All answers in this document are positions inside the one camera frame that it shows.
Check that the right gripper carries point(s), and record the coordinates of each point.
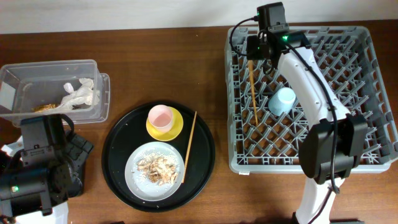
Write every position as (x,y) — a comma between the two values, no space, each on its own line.
(253,47)

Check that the light blue cup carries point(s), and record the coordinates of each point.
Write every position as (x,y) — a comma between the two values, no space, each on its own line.
(282,101)

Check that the yellow bowl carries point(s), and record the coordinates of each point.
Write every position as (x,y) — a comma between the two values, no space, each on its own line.
(170,135)

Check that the pink cup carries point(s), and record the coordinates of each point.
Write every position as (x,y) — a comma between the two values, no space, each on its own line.
(161,118)

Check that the peanut shells and rice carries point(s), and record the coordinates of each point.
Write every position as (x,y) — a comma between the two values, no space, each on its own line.
(159,168)

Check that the grey round plate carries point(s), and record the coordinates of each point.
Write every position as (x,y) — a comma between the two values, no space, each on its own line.
(139,185)

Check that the white tissue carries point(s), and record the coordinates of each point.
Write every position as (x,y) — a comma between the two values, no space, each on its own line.
(84,95)

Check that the gold foil wrapper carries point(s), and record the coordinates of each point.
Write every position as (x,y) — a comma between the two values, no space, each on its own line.
(44,107)

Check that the wooden chopstick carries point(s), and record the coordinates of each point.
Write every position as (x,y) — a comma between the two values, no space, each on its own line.
(189,146)
(251,79)

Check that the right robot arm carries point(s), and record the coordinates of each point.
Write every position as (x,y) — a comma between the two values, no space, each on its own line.
(334,143)

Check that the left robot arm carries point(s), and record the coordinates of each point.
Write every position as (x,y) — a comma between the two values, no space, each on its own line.
(46,171)

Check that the grey dishwasher rack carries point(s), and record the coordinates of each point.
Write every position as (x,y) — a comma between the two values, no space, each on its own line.
(346,58)

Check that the round black serving tray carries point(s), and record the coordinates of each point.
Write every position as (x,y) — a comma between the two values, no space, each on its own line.
(130,132)

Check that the clear plastic bin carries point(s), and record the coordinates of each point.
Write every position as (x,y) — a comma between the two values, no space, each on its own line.
(27,87)

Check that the black rectangular tray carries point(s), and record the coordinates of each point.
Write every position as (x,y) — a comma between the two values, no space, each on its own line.
(77,151)

